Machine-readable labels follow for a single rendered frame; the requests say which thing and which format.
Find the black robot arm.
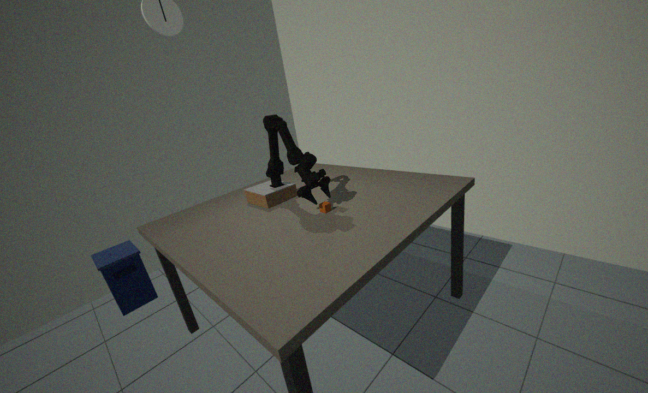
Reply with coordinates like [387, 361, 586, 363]
[263, 115, 326, 188]

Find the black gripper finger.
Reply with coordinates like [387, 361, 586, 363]
[321, 181, 331, 198]
[302, 190, 318, 205]

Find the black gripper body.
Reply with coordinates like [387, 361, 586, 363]
[297, 171, 331, 197]

